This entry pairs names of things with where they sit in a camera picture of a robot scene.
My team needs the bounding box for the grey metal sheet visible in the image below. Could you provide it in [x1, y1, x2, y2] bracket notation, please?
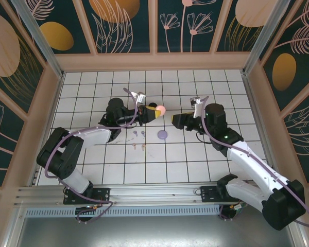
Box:
[15, 205, 303, 247]

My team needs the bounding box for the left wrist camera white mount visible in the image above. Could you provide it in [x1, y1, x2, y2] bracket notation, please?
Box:
[135, 91, 147, 105]

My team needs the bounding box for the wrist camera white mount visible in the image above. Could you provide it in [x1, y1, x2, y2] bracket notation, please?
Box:
[190, 96, 205, 119]
[135, 91, 147, 105]

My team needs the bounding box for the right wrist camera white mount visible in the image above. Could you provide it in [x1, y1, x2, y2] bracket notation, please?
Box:
[190, 96, 205, 119]

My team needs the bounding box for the aluminium table side rail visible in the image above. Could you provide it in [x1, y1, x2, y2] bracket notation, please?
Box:
[242, 73, 281, 184]
[28, 73, 65, 186]

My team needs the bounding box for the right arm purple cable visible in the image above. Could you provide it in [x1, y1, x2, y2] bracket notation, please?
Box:
[200, 95, 309, 227]

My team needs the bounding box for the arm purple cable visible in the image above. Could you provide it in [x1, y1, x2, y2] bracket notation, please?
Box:
[200, 95, 309, 227]
[45, 87, 140, 224]

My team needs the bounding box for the aluminium mounting rail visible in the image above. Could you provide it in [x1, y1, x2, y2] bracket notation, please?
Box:
[14, 182, 296, 207]

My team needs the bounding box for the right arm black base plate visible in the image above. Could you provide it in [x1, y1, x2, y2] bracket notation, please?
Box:
[200, 185, 248, 203]

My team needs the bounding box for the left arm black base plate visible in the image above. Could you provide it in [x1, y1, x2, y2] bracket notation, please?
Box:
[63, 187, 111, 205]

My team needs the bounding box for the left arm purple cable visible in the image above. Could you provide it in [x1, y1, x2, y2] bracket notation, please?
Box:
[45, 87, 140, 224]

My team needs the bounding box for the aluminium corner post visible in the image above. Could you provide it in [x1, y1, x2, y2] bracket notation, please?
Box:
[10, 0, 65, 79]
[242, 0, 291, 76]

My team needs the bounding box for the white yellow cable connector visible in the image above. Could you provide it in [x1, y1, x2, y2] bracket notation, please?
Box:
[229, 203, 248, 212]

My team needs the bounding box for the slotted grey cable duct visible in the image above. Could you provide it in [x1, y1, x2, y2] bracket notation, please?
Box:
[24, 207, 221, 217]

